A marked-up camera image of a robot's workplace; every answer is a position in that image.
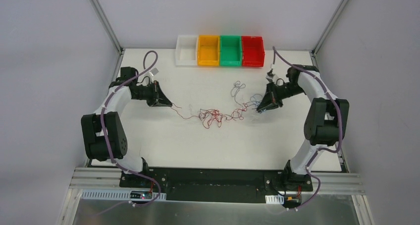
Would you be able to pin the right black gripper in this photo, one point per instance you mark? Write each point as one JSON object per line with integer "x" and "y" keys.
{"x": 273, "y": 94}

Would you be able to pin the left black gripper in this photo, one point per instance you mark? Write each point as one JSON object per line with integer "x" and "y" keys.
{"x": 155, "y": 94}

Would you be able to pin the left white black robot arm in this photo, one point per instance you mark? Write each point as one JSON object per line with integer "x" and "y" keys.
{"x": 103, "y": 133}

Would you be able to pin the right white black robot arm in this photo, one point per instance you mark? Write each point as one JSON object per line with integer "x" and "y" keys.
{"x": 324, "y": 126}

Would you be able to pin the red plastic bin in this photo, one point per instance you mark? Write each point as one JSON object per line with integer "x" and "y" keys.
{"x": 253, "y": 53}

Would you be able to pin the white plastic bin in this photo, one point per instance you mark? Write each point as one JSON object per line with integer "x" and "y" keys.
{"x": 186, "y": 50}

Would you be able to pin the green plastic bin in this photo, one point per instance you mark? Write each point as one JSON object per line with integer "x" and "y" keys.
{"x": 230, "y": 50}

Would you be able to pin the orange plastic bin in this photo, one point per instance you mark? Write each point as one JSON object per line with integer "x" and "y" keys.
{"x": 208, "y": 52}

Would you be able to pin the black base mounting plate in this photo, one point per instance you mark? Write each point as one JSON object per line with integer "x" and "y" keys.
{"x": 218, "y": 185}

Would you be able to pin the left electronics board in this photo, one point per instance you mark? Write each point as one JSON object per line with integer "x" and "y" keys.
{"x": 141, "y": 195}

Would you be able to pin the electronics board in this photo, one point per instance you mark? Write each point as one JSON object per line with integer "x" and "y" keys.
{"x": 141, "y": 195}
{"x": 292, "y": 202}

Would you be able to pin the right electronics board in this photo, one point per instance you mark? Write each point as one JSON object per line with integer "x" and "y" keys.
{"x": 292, "y": 202}

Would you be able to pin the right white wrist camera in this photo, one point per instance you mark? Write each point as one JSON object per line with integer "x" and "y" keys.
{"x": 271, "y": 77}

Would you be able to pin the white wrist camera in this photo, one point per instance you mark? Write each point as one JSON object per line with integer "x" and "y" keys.
{"x": 153, "y": 72}
{"x": 271, "y": 77}

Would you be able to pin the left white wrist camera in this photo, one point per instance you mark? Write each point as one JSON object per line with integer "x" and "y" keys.
{"x": 153, "y": 72}

